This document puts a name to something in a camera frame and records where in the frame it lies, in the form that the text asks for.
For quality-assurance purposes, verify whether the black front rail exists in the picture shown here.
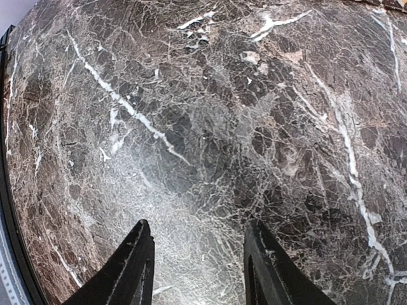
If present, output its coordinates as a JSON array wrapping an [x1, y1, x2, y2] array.
[[1, 25, 48, 304]]

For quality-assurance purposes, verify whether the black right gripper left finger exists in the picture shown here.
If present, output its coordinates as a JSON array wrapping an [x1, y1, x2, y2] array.
[[64, 219, 155, 305]]

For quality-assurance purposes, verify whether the white slotted cable duct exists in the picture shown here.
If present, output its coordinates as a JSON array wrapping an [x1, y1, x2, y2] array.
[[1, 221, 32, 305]]

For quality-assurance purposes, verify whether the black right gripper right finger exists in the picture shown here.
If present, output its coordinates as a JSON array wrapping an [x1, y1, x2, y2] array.
[[244, 220, 334, 305]]

